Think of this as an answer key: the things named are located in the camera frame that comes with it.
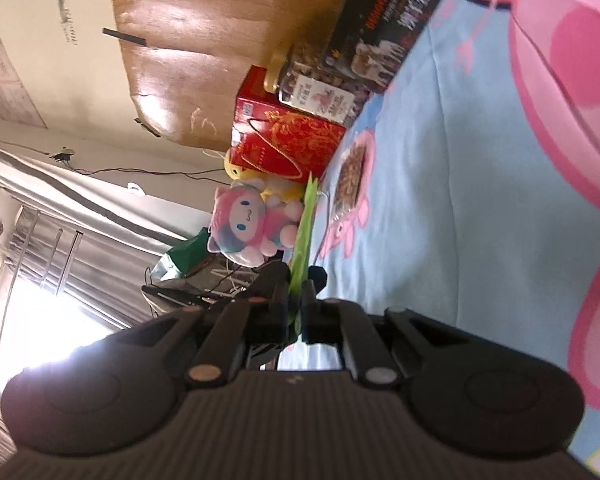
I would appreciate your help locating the yellow duck plush toy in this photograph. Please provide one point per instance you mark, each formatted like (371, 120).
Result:
(242, 172)

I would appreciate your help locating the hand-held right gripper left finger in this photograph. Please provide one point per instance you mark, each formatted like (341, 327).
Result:
(280, 310)

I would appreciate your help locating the gold-lid jar of cashews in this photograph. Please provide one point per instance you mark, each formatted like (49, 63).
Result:
(320, 95)

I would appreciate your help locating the pink plush toy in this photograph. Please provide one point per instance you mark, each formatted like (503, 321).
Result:
(245, 220)

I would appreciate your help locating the blue pig-print bed sheet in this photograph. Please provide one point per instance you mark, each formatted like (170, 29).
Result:
(455, 185)

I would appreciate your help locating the red gift box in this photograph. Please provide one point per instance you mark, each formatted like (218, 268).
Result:
(290, 145)

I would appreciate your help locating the wall calendar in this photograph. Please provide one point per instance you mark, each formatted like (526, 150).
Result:
(5, 80)

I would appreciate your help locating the wooden headboard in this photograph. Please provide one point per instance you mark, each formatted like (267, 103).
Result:
(220, 35)

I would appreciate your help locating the green snack packet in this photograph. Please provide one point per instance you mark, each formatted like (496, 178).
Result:
(302, 240)

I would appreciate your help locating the clear seed snack packet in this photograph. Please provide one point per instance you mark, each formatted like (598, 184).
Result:
(350, 180)

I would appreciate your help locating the black sheep-print box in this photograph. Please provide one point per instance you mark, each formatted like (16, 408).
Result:
(395, 20)

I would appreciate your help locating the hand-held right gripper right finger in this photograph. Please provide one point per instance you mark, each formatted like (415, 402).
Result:
(311, 310)

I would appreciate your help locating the green bag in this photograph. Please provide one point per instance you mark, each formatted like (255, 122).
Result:
(185, 255)

